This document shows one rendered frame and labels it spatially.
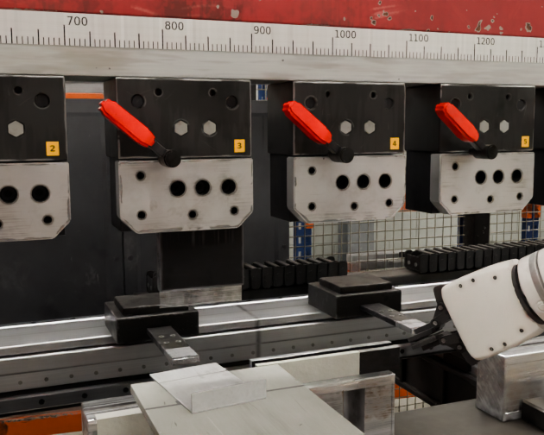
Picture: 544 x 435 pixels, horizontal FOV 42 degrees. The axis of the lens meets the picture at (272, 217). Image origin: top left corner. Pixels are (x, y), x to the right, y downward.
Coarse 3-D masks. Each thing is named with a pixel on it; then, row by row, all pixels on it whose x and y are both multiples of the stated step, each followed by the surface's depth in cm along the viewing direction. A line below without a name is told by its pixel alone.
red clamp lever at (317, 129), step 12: (288, 108) 77; (300, 108) 77; (300, 120) 78; (312, 120) 78; (312, 132) 78; (324, 132) 79; (324, 144) 80; (336, 144) 80; (336, 156) 80; (348, 156) 80
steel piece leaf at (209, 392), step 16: (160, 384) 80; (176, 384) 80; (192, 384) 80; (208, 384) 80; (224, 384) 79; (240, 384) 74; (256, 384) 75; (192, 400) 72; (208, 400) 72; (224, 400) 73; (240, 400) 74
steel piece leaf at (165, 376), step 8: (184, 368) 85; (192, 368) 85; (200, 368) 85; (208, 368) 85; (216, 368) 85; (152, 376) 82; (160, 376) 82; (168, 376) 82; (176, 376) 82; (184, 376) 82; (192, 376) 82
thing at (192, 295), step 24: (168, 240) 81; (192, 240) 82; (216, 240) 83; (240, 240) 84; (168, 264) 81; (192, 264) 82; (216, 264) 83; (240, 264) 84; (168, 288) 81; (192, 288) 83; (216, 288) 85; (240, 288) 86
